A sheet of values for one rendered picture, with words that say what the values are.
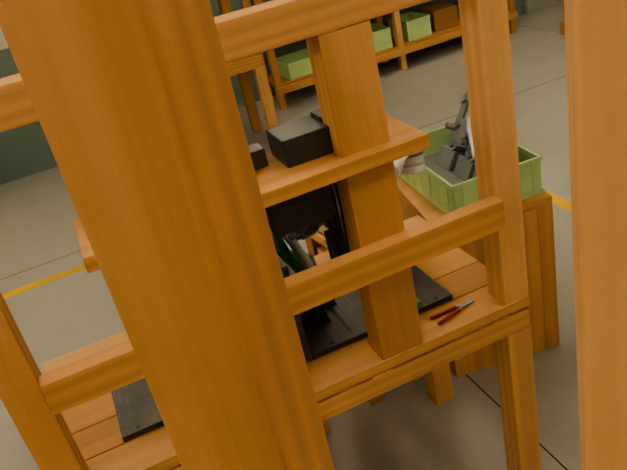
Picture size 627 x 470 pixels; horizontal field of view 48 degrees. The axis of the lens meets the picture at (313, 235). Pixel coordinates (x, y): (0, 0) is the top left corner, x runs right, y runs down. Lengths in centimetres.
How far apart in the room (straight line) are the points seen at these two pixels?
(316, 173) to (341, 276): 30
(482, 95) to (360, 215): 46
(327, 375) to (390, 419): 114
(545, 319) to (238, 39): 221
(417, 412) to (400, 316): 121
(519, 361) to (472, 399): 85
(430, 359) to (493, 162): 63
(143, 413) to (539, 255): 183
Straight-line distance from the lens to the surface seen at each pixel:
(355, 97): 175
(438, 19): 823
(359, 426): 320
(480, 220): 200
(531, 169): 303
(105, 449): 215
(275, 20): 164
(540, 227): 312
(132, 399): 225
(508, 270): 221
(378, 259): 187
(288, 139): 176
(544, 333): 343
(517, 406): 254
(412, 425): 316
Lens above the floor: 220
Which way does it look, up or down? 28 degrees down
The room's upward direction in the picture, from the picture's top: 13 degrees counter-clockwise
